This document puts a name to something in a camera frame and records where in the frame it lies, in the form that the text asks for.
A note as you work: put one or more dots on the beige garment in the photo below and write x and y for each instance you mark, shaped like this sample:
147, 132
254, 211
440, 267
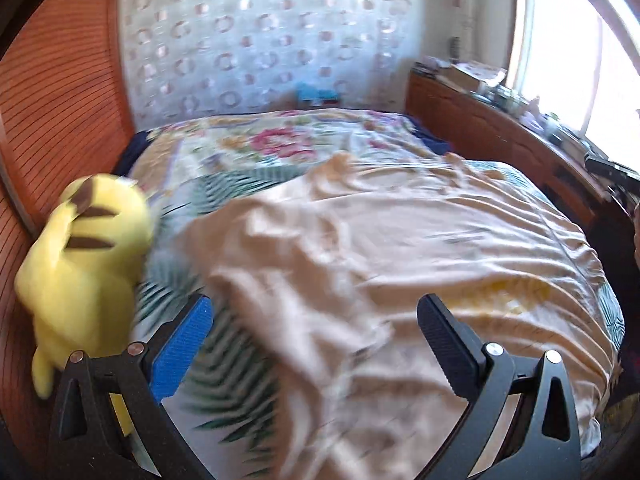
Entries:
400, 260

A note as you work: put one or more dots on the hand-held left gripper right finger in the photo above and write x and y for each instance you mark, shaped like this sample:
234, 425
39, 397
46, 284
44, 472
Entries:
445, 345

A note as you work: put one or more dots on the blue box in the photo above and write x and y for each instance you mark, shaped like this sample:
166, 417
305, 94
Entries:
315, 94

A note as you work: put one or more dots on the leaf print bedsheet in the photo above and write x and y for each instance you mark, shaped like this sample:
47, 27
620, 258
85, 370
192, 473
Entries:
230, 385

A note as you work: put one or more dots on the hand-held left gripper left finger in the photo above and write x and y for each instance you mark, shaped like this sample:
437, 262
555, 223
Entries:
182, 345

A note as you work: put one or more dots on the yellow plush toy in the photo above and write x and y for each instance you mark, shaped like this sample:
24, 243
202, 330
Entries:
85, 270

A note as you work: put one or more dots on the window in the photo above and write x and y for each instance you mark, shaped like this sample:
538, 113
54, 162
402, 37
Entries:
575, 70

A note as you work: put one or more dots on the cardboard box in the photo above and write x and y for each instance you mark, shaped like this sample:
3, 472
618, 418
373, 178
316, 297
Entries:
470, 74

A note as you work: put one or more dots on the wooden cabinet desk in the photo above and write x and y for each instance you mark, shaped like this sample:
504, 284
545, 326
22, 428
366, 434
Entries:
505, 140

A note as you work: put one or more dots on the wooden slatted panel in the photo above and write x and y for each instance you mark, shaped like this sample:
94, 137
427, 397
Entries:
55, 110

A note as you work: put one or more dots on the floral blanket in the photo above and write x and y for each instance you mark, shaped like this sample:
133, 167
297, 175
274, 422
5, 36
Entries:
260, 145

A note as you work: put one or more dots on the circle pattern lace curtain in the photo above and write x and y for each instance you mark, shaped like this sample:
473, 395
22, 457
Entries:
260, 35

